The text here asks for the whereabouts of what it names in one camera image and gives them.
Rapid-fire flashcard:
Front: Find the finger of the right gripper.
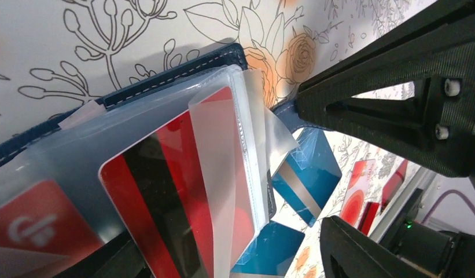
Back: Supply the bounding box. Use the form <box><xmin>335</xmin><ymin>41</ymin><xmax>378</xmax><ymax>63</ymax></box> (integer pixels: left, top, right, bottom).
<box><xmin>320</xmin><ymin>215</ymin><xmax>425</xmax><ymax>278</ymax></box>
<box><xmin>296</xmin><ymin>1</ymin><xmax>475</xmax><ymax>177</ymax></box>

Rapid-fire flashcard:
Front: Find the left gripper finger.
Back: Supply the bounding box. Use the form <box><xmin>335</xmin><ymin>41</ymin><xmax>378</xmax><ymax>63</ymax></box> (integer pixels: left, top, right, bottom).
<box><xmin>56</xmin><ymin>231</ymin><xmax>153</xmax><ymax>277</ymax></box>

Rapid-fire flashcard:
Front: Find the dark blue card holder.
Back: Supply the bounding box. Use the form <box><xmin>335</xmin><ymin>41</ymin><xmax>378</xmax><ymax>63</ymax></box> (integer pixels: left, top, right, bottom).
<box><xmin>0</xmin><ymin>42</ymin><xmax>326</xmax><ymax>278</ymax></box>

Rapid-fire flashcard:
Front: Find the blue card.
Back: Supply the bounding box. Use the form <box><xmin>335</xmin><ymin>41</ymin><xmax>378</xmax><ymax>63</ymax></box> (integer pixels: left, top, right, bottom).
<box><xmin>230</xmin><ymin>221</ymin><xmax>305</xmax><ymax>278</ymax></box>
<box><xmin>271</xmin><ymin>127</ymin><xmax>342</xmax><ymax>227</ymax></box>

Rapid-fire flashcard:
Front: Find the white card red circle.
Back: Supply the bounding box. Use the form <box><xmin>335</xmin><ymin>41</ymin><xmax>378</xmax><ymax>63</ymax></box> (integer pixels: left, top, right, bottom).
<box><xmin>339</xmin><ymin>159</ymin><xmax>375</xmax><ymax>227</ymax></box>

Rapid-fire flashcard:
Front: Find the blue card centre right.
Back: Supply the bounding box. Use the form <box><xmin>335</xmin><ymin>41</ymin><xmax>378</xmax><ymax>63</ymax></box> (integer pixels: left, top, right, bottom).
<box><xmin>271</xmin><ymin>127</ymin><xmax>342</xmax><ymax>227</ymax></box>

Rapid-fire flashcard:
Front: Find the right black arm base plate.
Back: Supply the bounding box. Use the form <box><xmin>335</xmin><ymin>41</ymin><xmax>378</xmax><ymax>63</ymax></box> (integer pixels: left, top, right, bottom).
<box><xmin>375</xmin><ymin>188</ymin><xmax>424</xmax><ymax>249</ymax></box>

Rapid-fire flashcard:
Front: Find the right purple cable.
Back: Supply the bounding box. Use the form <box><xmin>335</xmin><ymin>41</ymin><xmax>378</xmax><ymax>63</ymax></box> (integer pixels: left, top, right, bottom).
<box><xmin>421</xmin><ymin>188</ymin><xmax>475</xmax><ymax>225</ymax></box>

